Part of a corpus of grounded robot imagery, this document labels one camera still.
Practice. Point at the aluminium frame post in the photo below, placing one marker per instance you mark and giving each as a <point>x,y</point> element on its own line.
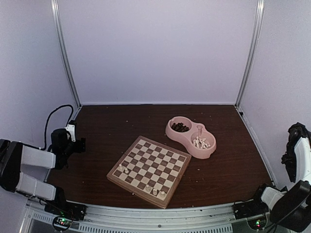
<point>252,49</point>
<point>64,54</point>

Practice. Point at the right aluminium frame post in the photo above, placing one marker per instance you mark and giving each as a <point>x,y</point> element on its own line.
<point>252,49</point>

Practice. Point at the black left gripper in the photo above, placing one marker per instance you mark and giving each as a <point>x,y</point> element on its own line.
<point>81,145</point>

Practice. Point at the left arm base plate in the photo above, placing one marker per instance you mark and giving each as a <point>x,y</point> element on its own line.
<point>71,211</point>

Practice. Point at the front aluminium rail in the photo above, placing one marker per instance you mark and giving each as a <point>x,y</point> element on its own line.
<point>104,219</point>

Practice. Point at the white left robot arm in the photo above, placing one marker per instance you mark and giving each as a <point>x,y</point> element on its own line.
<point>14,155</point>

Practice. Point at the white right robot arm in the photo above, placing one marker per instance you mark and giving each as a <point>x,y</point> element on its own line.
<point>291,209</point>

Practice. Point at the wooden chess board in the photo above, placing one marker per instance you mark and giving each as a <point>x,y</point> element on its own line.
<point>152,163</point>

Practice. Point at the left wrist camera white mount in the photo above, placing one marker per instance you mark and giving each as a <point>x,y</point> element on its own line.
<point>71,129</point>

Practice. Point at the white chess pieces pile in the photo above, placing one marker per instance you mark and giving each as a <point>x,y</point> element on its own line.
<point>201,143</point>

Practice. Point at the pink double bowl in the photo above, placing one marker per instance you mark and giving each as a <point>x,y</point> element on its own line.
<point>185,139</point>

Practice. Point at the dark chess pieces pile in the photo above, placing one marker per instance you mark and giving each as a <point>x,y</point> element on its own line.
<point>180,127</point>

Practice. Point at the left aluminium frame post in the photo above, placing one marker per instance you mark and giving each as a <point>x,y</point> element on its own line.
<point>64,54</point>

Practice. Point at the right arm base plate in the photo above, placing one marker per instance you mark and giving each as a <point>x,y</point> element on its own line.
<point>249,209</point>

